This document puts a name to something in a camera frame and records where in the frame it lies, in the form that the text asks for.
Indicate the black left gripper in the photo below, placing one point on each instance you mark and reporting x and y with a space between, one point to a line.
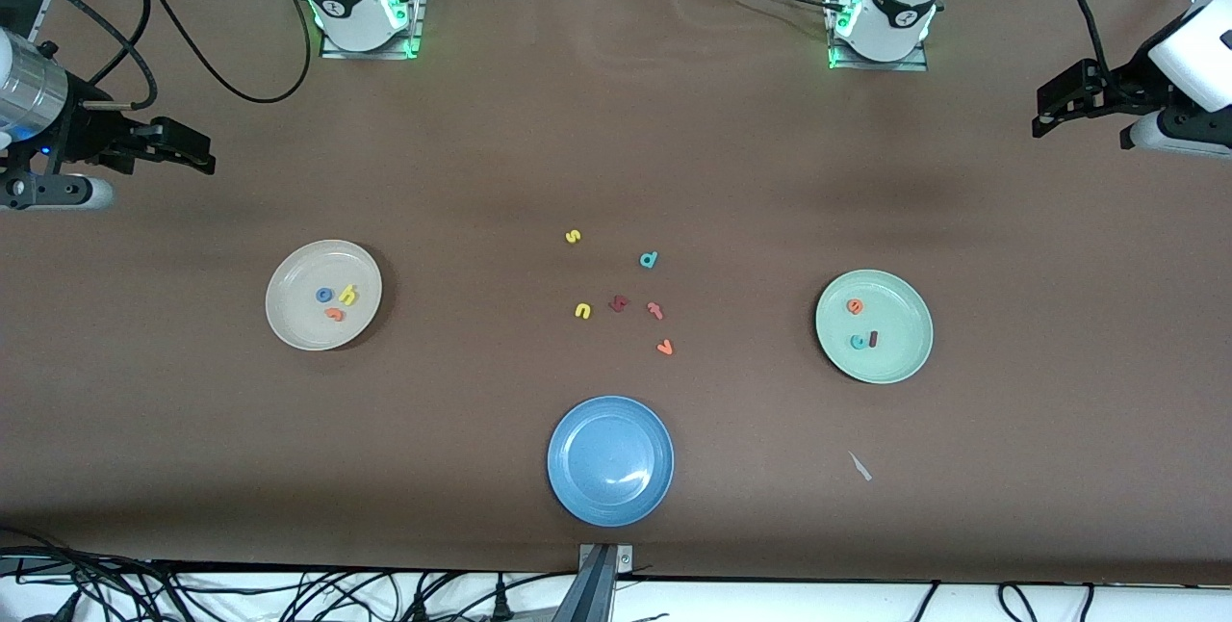
1128 96

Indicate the yellow foam letter h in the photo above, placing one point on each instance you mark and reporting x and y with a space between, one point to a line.
347 295

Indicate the aluminium frame rail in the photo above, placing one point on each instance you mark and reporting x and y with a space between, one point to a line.
40 15

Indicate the light green plate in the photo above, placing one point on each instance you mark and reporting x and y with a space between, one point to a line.
890 357

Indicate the blue plate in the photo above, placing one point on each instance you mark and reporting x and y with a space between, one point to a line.
610 460

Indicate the white paper scrap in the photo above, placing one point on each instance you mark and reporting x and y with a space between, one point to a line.
859 466

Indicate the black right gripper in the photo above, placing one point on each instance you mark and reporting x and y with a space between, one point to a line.
85 133

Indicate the aluminium camera mount profile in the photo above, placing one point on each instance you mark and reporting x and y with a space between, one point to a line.
597 593

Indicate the brown table mat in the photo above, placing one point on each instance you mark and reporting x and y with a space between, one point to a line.
616 121

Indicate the dark red foam letter k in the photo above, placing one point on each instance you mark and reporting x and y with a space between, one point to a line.
619 303

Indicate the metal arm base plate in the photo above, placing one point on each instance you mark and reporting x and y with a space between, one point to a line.
416 25
866 66

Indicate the beige brown plate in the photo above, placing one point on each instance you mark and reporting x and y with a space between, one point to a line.
298 314

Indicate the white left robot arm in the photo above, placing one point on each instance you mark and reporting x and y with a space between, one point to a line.
900 6

